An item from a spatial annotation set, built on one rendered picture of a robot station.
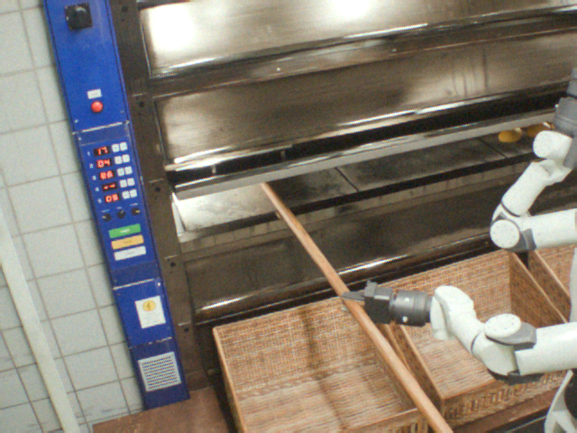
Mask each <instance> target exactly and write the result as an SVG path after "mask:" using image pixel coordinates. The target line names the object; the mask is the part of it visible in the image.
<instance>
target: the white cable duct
mask: <svg viewBox="0 0 577 433"><path fill-rule="evenodd" d="M0 262H1V264H2V267H3V270H4V273H5V277H6V279H7V282H8V285H9V288H10V290H11V292H12V295H13V298H14V302H15V305H16V307H17V309H18V312H19V315H20V318H21V320H22V322H23V326H24V329H25V332H26V334H27V336H28V339H29V341H30V344H31V347H32V350H33V353H34V355H35V358H36V360H37V363H38V365H39V367H40V370H41V374H42V377H43V379H44V381H45V383H46V386H47V388H48V391H49V394H50V397H51V399H52V402H53V404H54V407H55V409H56V411H57V413H58V416H59V418H60V422H61V425H62V427H63V429H64V431H65V433H81V432H80V430H79V427H78V424H77V421H76V419H75V416H74V413H73V411H72V408H71V406H70V404H69V400H68V397H67V394H66V393H65V390H64V387H63V385H62V382H61V379H60V376H59V373H58V370H57V368H56V365H55V363H54V361H53V358H52V355H51V352H50V349H49V346H48V343H47V341H46V338H45V335H44V333H43V330H42V328H41V323H40V320H39V318H38V316H37V313H36V310H35V307H34V305H33V302H32V298H31V295H30V292H29V290H28V287H27V284H26V281H25V278H24V276H23V271H22V268H21V265H20V263H19V260H18V257H17V254H16V251H15V249H14V244H13V241H12V238H11V236H10V233H9V230H8V227H7V224H6V222H5V217H4V214H3V211H2V208H1V205H0Z"/></svg>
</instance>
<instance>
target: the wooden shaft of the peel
mask: <svg viewBox="0 0 577 433"><path fill-rule="evenodd" d="M260 185H261V186H262V188H263V189H264V191H265V192H266V193H267V195H268V196H269V198H270V200H271V201H272V202H273V204H274V205H275V207H276V208H277V210H278V211H279V212H280V213H281V215H282V216H283V217H284V219H285V220H286V222H287V223H288V225H289V226H290V228H291V229H292V231H293V232H294V234H295V235H296V236H297V238H298V240H299V241H300V242H301V243H302V244H303V246H304V247H305V249H306V250H307V252H308V253H309V255H310V256H311V258H312V259H313V260H314V262H315V263H316V265H317V266H318V268H319V269H320V271H321V272H322V273H323V274H324V276H325V277H326V279H327V280H328V282H329V283H330V284H331V286H332V287H333V289H334V290H335V292H336V293H337V295H338V296H339V298H340V299H341V300H342V302H343V304H344V305H345V306H346V307H347V308H348V310H349V311H350V313H351V314H352V315H353V317H354V319H355V320H356V322H357V323H358V324H359V326H360V327H361V329H362V330H363V332H364V333H365V335H366V336H367V337H368V338H369V339H370V341H371V343H372V344H373V345H374V347H375V348H376V350H377V351H378V353H379V354H380V356H381V357H382V359H383V360H384V362H385V363H386V364H387V366H388V367H389V369H390V370H391V371H392V372H393V374H394V375H395V377H396V378H397V379H398V381H399V383H400V384H401V385H402V387H403V388H404V390H405V391H406V393H407V394H408V396H409V397H410V399H411V400H412V401H413V402H414V403H415V405H416V406H417V408H418V409H419V411H420V412H421V414H422V415H423V416H424V418H425V419H426V421H427V423H428V424H429V425H430V427H431V428H432V430H433V431H434V432H435V433H453V432H452V430H451V429H450V428H449V426H448V425H447V423H446V422H445V421H444V419H443V418H442V416H441V415H440V414H439V412H438V411H437V410H436V408H435V406H434V405H433V404H432V402H431V401H430V400H429V399H428V398H427V397H426V395H425V393H424V392H423V391H422V389H421V388H420V387H419V385H418V384H417V382H416V381H415V379H414V378H413V377H412V375H411V374H410V373H409V371H408V370H407V368H406V367H405V365H404V364H403V363H402V362H401V361H400V360H399V358H398V357H397V355H396V354H395V353H394V351H393V350H392V348H391V347H390V346H389V344H388V343H387V341H386V340H385V339H384V337H383V336H382V334H381V333H380V331H379V330H378V329H377V328H376V327H375V326H374V324H373V323H372V322H371V320H370V318H369V317H368V316H367V314H366V313H365V312H364V310H363V309H362V307H361V306H360V304H359V303H358V302H357V301H354V300H349V299H342V294H343V291H349V290H348V289H347V287H346V286H345V285H344V283H343V282H342V280H341V279H340V278H339V276H338V275H337V273H336V272H335V271H334V269H333V268H332V266H331V265H330V264H329V262H328V261H327V260H326V258H325V257H324V256H323V255H322V253H321V252H320V251H319V249H318V248H317V247H316V245H315V244H314V242H313V241H312V239H311V238H310V237H309V235H308V234H307V232H306V231H305V230H304V228H303V227H302V225H301V224H300V223H299V222H298V221H297V219H296V218H295V217H294V215H293V214H292V213H291V211H290V210H289V208H288V207H287V205H286V204H285V203H284V201H283V200H282V199H281V197H280V196H279V194H278V193H277V191H276V190H275V189H274V188H273V187H272V186H271V184H270V183H269V182H263V183H260Z"/></svg>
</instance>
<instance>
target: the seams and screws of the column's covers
mask: <svg viewBox="0 0 577 433"><path fill-rule="evenodd" d="M45 4H46V0H45ZM105 7H106V11H107V5H106V0H105ZM46 9H47V13H48V17H49V12H48V7H47V4H46ZM107 17H108V22H109V26H110V32H111V36H112V42H113V46H114V41H113V35H112V31H111V25H110V21H109V15H108V11H107ZM49 22H50V17H49ZM50 29H51V24H50ZM51 33H52V38H53V42H54V46H55V51H56V54H57V59H58V63H59V67H60V62H59V58H58V53H57V50H56V45H55V41H54V37H53V32H52V29H51ZM114 55H115V49H114ZM115 60H116V65H117V70H118V75H119V79H120V74H119V69H118V64H117V59H116V55H115ZM60 75H61V78H62V82H63V87H64V90H65V95H66V99H67V102H68V107H69V101H68V98H67V94H66V89H65V86H64V81H63V77H62V74H61V69H60ZM120 84H121V90H122V94H123V99H124V93H123V89H122V83H121V79H120ZM124 107H125V112H126V106H125V102H124ZM69 113H70V109H69ZM126 116H127V112H126ZM70 118H71V122H72V125H73V121H72V117H71V113H70ZM130 122H131V121H128V116H127V122H122V123H118V124H125V123H128V126H129V131H130V136H131V140H132V145H133V139H132V135H131V130H130V125H129V123H130ZM118 124H110V125H105V126H101V127H97V128H92V129H87V130H84V131H79V132H75V129H74V125H73V129H74V133H73V134H75V137H76V134H78V133H82V132H86V131H91V130H96V129H99V128H104V127H108V126H113V125H118ZM76 141H77V144H78V140H77V137H76ZM78 152H79V156H80V160H81V163H82V167H83V162H82V159H81V155H80V151H79V148H78ZM133 153H134V158H135V162H136V166H137V161H136V157H135V152H134V148H133ZM83 170H84V167H83ZM137 170H138V166H137ZM84 174H85V171H84ZM138 175H139V171H138ZM85 178H86V174H85ZM139 180H140V175H139ZM86 183H87V178H86ZM140 184H141V180H140ZM87 189H88V193H89V196H90V192H89V188H88V185H87ZM141 189H142V184H141ZM142 196H143V192H142ZM90 200H91V204H92V208H93V211H94V215H95V219H96V214H95V210H94V207H93V203H92V199H91V196H90ZM143 201H144V197H143ZM144 206H145V201H144ZM145 210H146V214H147V209H146V206H145ZM147 218H148V214H147ZM148 223H149V218H148ZM96 224H97V221H96ZM97 228H98V225H97ZM149 228H150V231H151V227H150V223H149ZM98 232H99V228H98ZM99 235H100V232H99ZM100 239H101V235H100ZM151 240H152V243H153V239H152V235H151ZM101 243H102V239H101ZM102 246H103V243H102ZM153 248H154V244H153ZM103 250H104V253H105V249H104V246H103ZM154 252H155V248H154ZM155 256H156V252H155ZM105 259H106V256H105ZM156 261H157V256H156ZM106 263H107V260H106ZM157 264H158V261H157ZM107 267H108V270H109V266H108V263H107ZM158 269H159V265H158ZM159 272H160V269H159ZM109 273H110V270H109ZM110 277H111V273H110ZM159 278H160V280H161V278H162V276H160V277H158V278H154V279H150V280H147V281H151V280H156V279H159ZM111 281H112V277H111ZM141 282H145V281H139V282H136V283H132V284H128V285H124V286H120V287H116V288H115V287H114V284H113V288H112V290H114V289H118V288H122V287H125V286H129V285H134V284H137V283H141ZM112 283H113V281H112ZM161 285H162V281H161ZM162 288H163V285H162ZM163 293H164V289H163ZM114 294H115V290H114ZM115 296H116V294H115ZM164 297H165V293H164ZM116 300H117V297H116ZM165 301H166V297H165ZM117 304H118V300H117ZM166 305H167V301H166ZM118 307H119V304H118ZM167 309H168V305H167ZM119 310H120V307H119ZM168 313H169V310H168ZM120 314H121V310H120ZM121 317H122V314H121ZM122 320H123V317H122ZM169 321H170V318H169ZM123 324H124V321H123ZM170 324H171V321H170ZM171 329H172V325H171ZM124 330H125V327H124ZM172 333H173V329H172ZM125 334H126V330H125ZM126 336H127V334H126ZM173 337H174V341H175V337H176V336H174V333H173V336H172V337H168V338H165V339H169V338H173ZM165 339H161V340H165ZM127 340H128V336H127ZM161 340H158V341H161ZM158 341H154V342H158ZM154 342H150V343H147V344H143V345H148V344H151V343H154ZM128 343H129V340H128ZM175 345H176V341H175ZM129 346H130V343H129ZM137 346H141V345H137ZM137 346H133V347H128V348H129V349H131V348H134V347H137ZM176 348H177V345H176ZM131 353H132V349H131ZM132 355H133V353H132Z"/></svg>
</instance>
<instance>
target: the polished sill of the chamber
mask: <svg viewBox="0 0 577 433"><path fill-rule="evenodd" d="M545 160H547V159H546V158H542V157H539V156H537V155H536V153H535V152H529V153H524V154H520V155H517V156H512V157H508V158H505V159H500V160H496V161H489V162H485V163H481V164H477V165H473V166H469V167H465V168H460V169H457V170H449V171H446V172H442V173H437V174H434V175H429V176H425V177H422V178H417V179H413V180H406V181H402V182H399V183H394V184H390V185H387V186H382V187H378V188H374V189H367V190H363V191H359V192H355V193H351V194H347V195H343V196H339V197H335V198H328V199H324V200H320V201H316V202H312V203H308V204H304V205H300V206H296V207H289V210H290V211H291V213H292V214H293V215H294V217H295V218H296V219H297V221H298V222H299V223H300V224H301V225H305V224H309V223H313V222H317V221H321V220H325V219H328V218H332V217H339V216H343V215H347V214H351V213H355V212H359V211H363V210H366V209H370V208H374V207H381V206H385V205H388V204H392V203H397V202H400V201H404V200H408V199H412V198H419V197H423V196H426V195H430V194H434V193H437V192H442V191H446V190H449V189H456V188H460V187H464V186H468V185H471V184H475V183H479V182H483V181H487V180H494V179H497V178H501V177H505V176H508V175H513V174H517V173H520V172H524V171H526V170H527V168H528V167H529V166H530V164H531V163H532V162H535V163H539V162H541V161H545ZM287 228H290V226H289V225H288V223H287V222H286V220H285V219H284V217H283V216H282V215H281V213H280V212H279V211H278V210H277V211H273V212H269V213H265V214H261V215H257V216H250V217H246V218H242V219H238V220H234V221H230V222H226V223H222V224H218V225H214V226H207V227H203V228H198V229H195V230H191V231H187V232H183V233H179V234H178V237H179V246H180V251H181V253H187V252H192V251H195V250H199V249H203V248H207V247H211V246H215V245H219V244H226V243H230V242H233V241H237V240H242V239H245V238H249V237H253V236H256V235H264V234H267V233H271V232H275V231H279V230H283V229H287Z"/></svg>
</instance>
